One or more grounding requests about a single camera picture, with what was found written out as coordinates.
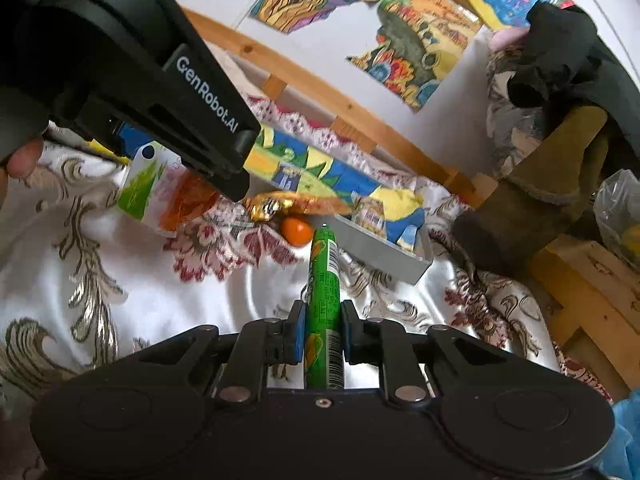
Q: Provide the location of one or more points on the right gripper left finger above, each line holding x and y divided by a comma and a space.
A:
259, 345

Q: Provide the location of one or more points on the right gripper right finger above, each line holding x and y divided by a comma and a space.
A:
386, 345

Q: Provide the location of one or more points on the green tube snack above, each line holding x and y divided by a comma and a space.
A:
323, 349

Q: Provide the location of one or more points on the gold foil snack bag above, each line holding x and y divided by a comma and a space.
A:
269, 205

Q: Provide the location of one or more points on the white green orange snack pack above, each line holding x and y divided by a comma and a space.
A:
162, 193

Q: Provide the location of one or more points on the person's left hand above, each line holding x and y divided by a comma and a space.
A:
20, 165

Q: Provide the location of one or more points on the small orange fruit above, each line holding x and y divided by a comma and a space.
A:
296, 231

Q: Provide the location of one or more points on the nut bar snack pack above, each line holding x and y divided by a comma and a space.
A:
369, 214

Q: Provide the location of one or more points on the beige pillow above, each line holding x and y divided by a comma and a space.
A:
235, 73

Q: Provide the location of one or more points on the grey tray with drawing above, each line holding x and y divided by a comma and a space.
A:
284, 163

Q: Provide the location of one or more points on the wooden side crate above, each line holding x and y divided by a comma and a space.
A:
594, 314

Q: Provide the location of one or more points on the clear plastic bag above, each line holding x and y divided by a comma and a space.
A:
616, 208

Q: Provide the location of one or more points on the black garment hanging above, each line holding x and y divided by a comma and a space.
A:
565, 60

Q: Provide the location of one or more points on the landscape drawing on wall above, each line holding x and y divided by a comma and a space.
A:
418, 43

